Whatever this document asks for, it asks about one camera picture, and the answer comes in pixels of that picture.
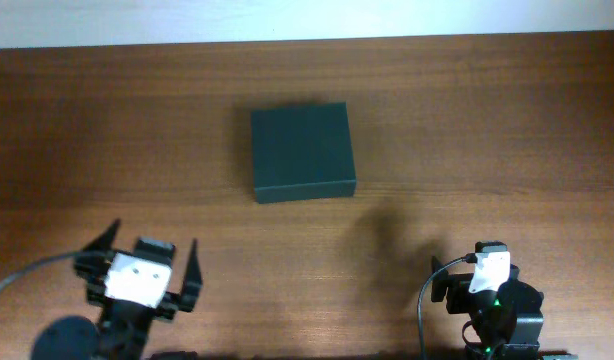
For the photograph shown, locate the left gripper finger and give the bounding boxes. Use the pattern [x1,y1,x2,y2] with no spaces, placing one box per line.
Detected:
[179,239,203,313]
[82,219,121,252]

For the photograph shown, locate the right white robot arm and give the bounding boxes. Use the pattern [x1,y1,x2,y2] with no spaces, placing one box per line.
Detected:
[419,241,576,360]

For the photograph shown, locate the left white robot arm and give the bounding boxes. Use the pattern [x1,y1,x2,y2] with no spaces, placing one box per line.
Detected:
[30,219,203,360]

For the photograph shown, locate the dark green box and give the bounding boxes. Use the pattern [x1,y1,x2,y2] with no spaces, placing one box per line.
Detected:
[250,103,357,204]

